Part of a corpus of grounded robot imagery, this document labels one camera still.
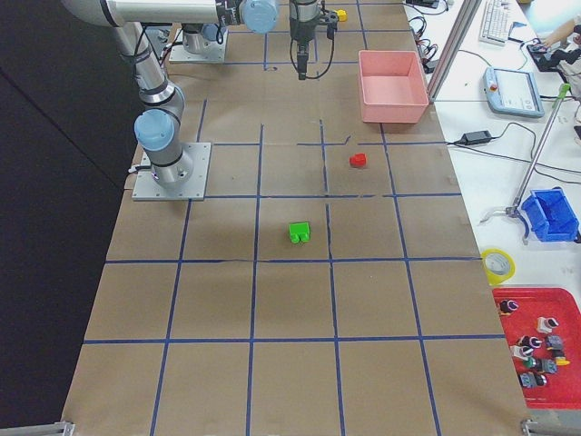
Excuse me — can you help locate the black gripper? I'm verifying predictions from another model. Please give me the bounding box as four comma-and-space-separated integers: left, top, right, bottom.
289, 0, 318, 81

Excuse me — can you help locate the green toy block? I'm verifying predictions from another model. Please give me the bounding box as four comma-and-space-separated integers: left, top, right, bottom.
289, 222, 310, 244

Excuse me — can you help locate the pink plastic box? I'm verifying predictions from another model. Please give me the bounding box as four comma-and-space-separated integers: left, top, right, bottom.
359, 50, 429, 124

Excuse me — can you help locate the person hand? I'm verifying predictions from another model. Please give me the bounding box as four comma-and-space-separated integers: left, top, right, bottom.
542, 15, 580, 48

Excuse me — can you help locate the yellow toy block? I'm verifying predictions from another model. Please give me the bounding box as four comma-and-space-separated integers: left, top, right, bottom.
335, 9, 348, 22

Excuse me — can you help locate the red toy block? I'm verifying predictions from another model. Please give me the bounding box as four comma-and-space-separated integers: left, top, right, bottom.
349, 153, 368, 169

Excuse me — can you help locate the white keyboard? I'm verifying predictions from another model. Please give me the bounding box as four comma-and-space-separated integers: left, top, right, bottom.
478, 0, 512, 46

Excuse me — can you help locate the black laptop adapter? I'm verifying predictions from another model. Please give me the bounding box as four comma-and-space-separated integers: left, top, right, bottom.
458, 130, 493, 146

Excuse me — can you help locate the teach pendant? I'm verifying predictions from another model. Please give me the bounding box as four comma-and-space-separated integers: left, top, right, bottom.
483, 67, 545, 118

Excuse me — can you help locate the reacher grabber tool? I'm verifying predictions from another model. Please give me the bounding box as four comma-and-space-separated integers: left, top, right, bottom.
479, 84, 571, 245

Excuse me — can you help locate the yellow tape roll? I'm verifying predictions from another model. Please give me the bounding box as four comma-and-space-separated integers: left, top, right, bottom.
481, 248, 517, 286

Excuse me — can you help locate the blue storage bin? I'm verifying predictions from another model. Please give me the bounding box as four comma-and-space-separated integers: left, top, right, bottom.
521, 187, 580, 243

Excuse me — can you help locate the red parts tray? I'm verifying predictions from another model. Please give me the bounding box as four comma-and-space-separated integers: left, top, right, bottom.
493, 287, 580, 410

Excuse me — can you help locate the aluminium frame post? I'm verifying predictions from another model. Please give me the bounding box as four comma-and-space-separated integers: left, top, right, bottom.
427, 0, 481, 102

